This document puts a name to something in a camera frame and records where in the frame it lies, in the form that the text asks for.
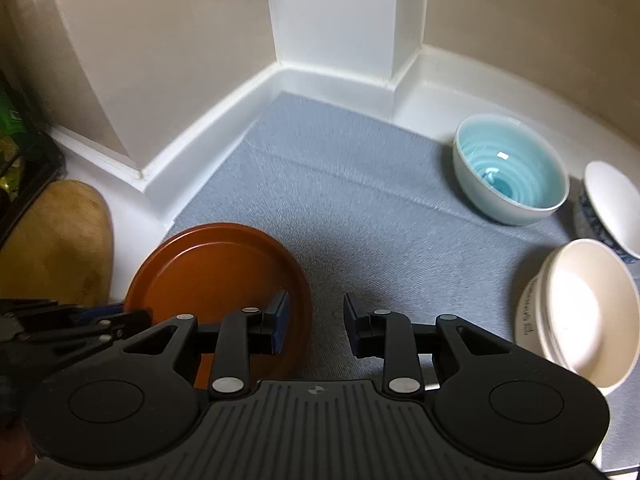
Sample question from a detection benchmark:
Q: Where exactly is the white bowl blue pattern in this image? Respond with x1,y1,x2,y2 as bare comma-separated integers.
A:
572,160,640,264

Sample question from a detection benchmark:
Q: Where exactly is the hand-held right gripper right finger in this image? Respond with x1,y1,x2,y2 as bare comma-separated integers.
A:
343,294,531,397

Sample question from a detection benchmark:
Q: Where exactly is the grey woven mat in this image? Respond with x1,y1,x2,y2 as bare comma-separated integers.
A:
172,91,640,476

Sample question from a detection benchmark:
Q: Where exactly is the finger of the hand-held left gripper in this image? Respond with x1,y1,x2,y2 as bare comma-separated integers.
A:
0,299,152,335
10,329,127,361

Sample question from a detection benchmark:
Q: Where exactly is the cream bowl with printed side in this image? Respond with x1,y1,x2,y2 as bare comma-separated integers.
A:
514,247,601,386

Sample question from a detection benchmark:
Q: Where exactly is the light blue glazed bowl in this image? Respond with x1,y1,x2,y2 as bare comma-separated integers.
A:
452,113,571,227

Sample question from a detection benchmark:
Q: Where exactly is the black tray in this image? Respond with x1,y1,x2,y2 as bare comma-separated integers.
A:
0,132,67,247

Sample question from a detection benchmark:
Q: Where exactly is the round brown plate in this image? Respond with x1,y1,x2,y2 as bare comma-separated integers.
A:
123,223,314,391

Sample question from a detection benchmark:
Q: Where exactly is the wooden cutting board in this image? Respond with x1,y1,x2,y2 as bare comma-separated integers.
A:
0,179,115,307

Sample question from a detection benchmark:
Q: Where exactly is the green packet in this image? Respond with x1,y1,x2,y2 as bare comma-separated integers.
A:
0,72,32,137

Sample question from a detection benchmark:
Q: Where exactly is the plain cream bowl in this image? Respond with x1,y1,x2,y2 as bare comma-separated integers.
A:
540,238,640,397

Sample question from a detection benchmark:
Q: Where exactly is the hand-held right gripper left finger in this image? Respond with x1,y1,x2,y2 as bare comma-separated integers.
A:
122,289,292,398

